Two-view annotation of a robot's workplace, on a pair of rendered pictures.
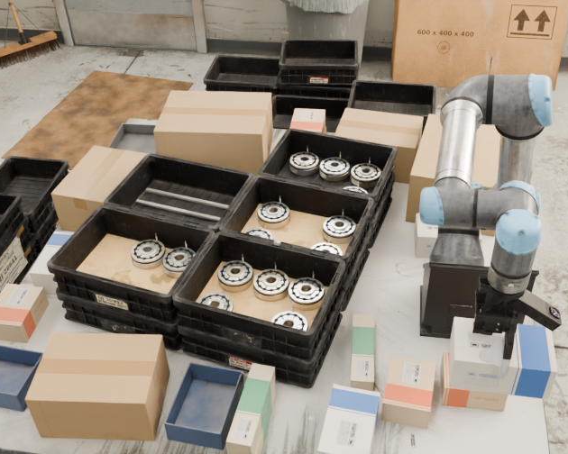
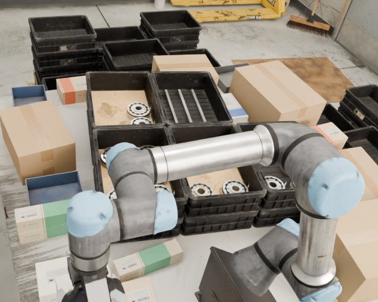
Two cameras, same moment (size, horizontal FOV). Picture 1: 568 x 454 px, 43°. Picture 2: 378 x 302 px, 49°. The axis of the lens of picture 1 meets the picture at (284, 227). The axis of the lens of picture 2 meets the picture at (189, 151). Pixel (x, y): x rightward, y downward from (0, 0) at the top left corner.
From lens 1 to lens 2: 116 cm
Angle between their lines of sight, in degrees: 34
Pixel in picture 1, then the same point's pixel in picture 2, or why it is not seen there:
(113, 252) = (131, 98)
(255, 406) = (49, 212)
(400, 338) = (183, 281)
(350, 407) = not seen: hidden behind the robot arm
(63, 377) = (20, 117)
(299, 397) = not seen: hidden behind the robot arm
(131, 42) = (363, 57)
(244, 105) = (300, 94)
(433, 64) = not seen: outside the picture
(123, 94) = (323, 76)
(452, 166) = (167, 148)
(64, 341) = (46, 106)
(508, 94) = (304, 155)
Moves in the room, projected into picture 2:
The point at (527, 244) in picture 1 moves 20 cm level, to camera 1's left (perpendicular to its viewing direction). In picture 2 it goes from (70, 225) to (24, 150)
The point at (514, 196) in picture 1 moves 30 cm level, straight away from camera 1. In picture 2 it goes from (141, 198) to (291, 185)
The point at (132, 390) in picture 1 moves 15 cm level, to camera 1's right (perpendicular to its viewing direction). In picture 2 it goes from (25, 148) to (40, 173)
